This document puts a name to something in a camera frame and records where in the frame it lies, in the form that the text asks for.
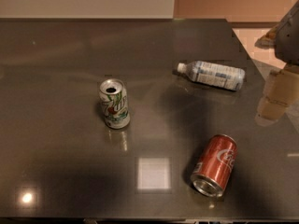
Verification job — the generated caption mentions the clear plastic water bottle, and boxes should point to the clear plastic water bottle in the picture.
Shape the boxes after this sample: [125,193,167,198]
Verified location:
[177,61,246,91]

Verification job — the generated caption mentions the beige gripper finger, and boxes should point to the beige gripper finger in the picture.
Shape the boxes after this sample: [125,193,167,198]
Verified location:
[255,24,278,49]
[255,63,299,126]

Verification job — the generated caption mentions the red coke can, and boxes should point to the red coke can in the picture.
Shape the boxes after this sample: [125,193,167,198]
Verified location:
[191,134,237,198]

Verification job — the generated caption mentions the white green 7up can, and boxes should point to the white green 7up can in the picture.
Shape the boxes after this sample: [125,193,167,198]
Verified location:
[99,78,130,129]

